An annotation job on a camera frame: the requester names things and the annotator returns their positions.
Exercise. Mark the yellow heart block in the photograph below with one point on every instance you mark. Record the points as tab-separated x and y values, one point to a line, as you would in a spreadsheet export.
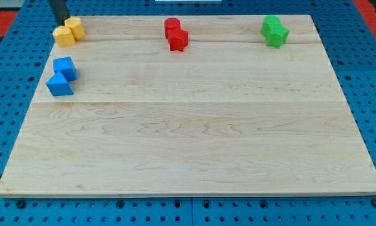
63	36

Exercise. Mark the light wooden board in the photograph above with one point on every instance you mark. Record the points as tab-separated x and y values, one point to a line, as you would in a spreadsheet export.
228	117

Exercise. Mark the red star block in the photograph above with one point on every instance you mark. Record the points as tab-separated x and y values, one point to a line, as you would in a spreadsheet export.
177	39

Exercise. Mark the red cylinder block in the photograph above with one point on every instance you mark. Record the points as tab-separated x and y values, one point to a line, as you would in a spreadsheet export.
171	24

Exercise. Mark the green star block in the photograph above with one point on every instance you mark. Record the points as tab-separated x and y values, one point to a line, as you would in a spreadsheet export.
277	36

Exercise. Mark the green cylinder block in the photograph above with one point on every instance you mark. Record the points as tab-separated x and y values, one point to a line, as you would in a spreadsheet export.
269	22

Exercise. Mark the blue cube block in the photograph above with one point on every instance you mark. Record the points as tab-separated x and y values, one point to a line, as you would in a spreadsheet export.
66	67

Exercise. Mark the blue triangle block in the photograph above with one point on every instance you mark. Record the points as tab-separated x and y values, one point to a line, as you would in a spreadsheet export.
58	85

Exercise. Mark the yellow hexagon block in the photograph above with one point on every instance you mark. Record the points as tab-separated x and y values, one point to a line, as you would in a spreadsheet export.
76	27

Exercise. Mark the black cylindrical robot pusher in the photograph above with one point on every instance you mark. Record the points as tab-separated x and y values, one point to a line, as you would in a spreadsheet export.
59	10

